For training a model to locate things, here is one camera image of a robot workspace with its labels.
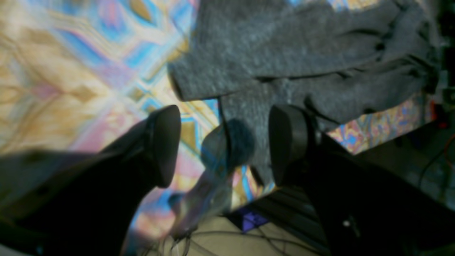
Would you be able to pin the grey t-shirt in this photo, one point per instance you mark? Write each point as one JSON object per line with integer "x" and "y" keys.
{"x": 339, "y": 64}

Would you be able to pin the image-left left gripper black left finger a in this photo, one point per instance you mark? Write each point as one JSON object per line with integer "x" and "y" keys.
{"x": 87, "y": 210}

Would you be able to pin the patterned tile tablecloth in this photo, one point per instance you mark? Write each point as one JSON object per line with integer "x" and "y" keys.
{"x": 75, "y": 74}

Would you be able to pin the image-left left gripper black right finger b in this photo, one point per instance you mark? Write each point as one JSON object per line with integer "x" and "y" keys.
{"x": 364, "y": 209}

